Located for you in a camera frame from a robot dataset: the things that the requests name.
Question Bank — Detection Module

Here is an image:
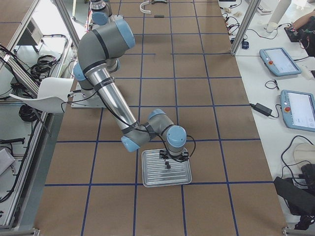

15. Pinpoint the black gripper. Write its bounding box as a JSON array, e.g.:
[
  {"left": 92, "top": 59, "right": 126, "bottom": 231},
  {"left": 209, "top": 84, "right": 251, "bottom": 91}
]
[{"left": 159, "top": 149, "right": 189, "bottom": 166}]

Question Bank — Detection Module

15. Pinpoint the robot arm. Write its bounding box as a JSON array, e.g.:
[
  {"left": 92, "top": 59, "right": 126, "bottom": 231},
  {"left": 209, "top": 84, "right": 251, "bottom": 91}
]
[
  {"left": 77, "top": 19, "right": 189, "bottom": 163},
  {"left": 90, "top": 0, "right": 114, "bottom": 26}
]

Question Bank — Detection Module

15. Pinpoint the silver ribbed metal tray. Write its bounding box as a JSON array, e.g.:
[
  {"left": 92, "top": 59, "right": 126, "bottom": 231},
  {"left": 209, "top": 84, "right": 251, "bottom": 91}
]
[{"left": 142, "top": 149, "right": 192, "bottom": 187}]

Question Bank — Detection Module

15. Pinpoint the black power adapter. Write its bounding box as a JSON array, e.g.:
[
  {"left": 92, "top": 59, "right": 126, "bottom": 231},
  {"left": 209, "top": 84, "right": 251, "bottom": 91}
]
[{"left": 250, "top": 103, "right": 272, "bottom": 117}]

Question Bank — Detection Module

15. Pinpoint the white plastic chair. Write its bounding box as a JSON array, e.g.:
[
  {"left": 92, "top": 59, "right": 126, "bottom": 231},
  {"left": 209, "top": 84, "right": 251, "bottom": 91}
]
[{"left": 9, "top": 77, "right": 74, "bottom": 113}]

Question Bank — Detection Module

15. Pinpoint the near blue teach pendant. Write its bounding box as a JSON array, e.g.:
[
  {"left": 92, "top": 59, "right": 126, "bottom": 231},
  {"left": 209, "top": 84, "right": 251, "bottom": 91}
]
[{"left": 280, "top": 90, "right": 315, "bottom": 132}]

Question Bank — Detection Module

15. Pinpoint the blue teach pendant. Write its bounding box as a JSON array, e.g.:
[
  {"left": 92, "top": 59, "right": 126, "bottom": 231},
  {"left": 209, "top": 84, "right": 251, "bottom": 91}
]
[
  {"left": 280, "top": 90, "right": 315, "bottom": 132},
  {"left": 259, "top": 47, "right": 302, "bottom": 76}
]

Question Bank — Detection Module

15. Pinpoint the far blue teach pendant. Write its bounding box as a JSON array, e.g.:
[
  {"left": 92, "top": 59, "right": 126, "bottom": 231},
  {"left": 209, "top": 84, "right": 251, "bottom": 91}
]
[{"left": 259, "top": 47, "right": 302, "bottom": 76}]

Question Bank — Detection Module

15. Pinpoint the white curved plastic arc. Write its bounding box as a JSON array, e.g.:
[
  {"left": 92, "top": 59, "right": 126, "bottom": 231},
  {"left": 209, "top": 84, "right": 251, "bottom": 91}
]
[{"left": 139, "top": 0, "right": 151, "bottom": 15}]

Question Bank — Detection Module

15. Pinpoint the green curved brake shoe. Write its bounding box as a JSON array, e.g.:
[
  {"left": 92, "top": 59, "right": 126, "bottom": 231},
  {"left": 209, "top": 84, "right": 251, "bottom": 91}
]
[{"left": 151, "top": 0, "right": 168, "bottom": 4}]

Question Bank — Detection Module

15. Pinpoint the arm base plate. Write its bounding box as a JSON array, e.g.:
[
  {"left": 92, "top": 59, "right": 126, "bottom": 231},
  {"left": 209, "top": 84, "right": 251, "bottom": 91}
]
[
  {"left": 71, "top": 76, "right": 115, "bottom": 109},
  {"left": 90, "top": 15, "right": 123, "bottom": 29}
]

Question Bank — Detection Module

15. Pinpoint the aluminium frame post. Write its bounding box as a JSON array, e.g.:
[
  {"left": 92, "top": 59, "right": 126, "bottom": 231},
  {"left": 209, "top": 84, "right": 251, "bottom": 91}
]
[{"left": 230, "top": 0, "right": 261, "bottom": 56}]

